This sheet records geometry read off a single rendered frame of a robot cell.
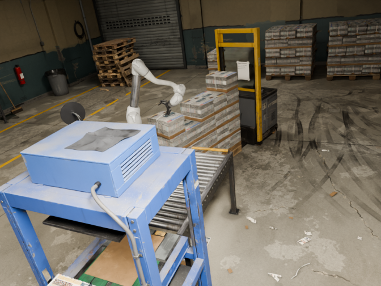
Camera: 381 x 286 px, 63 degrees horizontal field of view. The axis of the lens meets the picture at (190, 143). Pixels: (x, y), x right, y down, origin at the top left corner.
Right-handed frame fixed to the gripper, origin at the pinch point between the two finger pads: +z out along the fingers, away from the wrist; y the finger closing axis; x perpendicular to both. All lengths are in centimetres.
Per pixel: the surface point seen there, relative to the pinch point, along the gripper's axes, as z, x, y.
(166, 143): 10.0, -9.8, 41.1
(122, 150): -171, -164, 26
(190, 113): 8, 47, 20
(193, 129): -2, 29, 41
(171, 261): -121, -144, 107
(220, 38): 0, 167, -65
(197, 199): -149, -122, 76
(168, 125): -13.5, -12.6, 21.1
